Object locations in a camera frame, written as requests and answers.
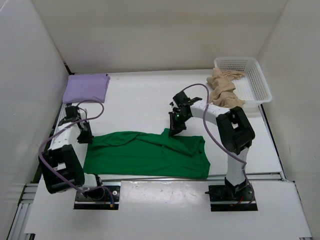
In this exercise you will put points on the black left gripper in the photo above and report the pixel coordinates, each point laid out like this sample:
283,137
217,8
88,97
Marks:
87,139

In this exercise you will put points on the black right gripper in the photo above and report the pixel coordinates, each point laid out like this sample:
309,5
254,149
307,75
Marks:
174,127

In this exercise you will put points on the purple t shirt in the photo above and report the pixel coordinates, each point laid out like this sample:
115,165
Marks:
86,87

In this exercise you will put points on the beige t shirt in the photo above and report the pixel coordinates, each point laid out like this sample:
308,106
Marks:
222,94

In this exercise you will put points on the green t shirt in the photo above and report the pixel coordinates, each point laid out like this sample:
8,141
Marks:
147,154

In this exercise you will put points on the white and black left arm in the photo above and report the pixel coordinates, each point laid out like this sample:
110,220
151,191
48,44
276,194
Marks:
62,163

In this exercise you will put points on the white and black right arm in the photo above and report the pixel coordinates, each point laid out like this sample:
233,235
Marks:
235,132

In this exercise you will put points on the white plastic basket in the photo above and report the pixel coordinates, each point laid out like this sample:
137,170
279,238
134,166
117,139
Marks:
252,87

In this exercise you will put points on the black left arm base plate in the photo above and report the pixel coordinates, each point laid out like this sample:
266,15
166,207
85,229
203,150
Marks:
106,201

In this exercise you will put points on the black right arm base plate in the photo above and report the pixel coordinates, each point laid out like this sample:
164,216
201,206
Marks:
221,200

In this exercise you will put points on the aluminium table edge rail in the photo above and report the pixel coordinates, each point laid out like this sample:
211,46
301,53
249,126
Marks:
254,177

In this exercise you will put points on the aluminium left frame rail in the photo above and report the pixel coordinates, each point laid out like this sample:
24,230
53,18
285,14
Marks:
29,105

